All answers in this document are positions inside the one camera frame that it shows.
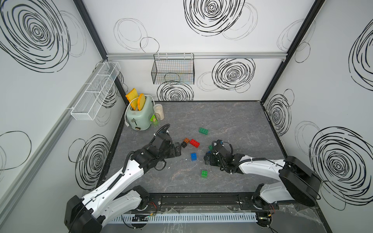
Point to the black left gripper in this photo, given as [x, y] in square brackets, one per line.
[173, 153]

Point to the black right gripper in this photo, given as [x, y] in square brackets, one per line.
[211, 160]

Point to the blue small lego brick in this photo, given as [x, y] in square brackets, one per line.
[193, 156]

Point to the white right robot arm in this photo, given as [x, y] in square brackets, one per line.
[295, 181]

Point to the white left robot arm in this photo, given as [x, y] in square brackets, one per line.
[90, 213]

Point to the bright green near lego brick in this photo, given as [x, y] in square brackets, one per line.
[204, 174]

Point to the red lego brick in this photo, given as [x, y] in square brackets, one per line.
[194, 143]

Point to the dark green far lego brick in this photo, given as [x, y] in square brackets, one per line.
[203, 131]

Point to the green snack packet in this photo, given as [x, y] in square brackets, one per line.
[153, 119]

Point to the clear drinking glass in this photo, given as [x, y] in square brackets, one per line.
[156, 125]

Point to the mint green toaster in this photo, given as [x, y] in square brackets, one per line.
[140, 120]

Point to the clear spice jar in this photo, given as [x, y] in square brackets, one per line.
[158, 111]

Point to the right toy bread slice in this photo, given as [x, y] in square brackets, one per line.
[141, 102]

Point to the toy bread slice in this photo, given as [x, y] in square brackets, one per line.
[141, 102]
[132, 98]

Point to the left toy bread slice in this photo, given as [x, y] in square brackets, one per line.
[132, 98]

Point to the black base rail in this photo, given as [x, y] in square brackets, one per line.
[242, 201]

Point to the white slotted cable duct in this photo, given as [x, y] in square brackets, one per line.
[186, 218]

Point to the black wire basket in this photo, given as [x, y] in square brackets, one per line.
[173, 67]

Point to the white mesh wall shelf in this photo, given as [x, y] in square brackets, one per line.
[96, 92]

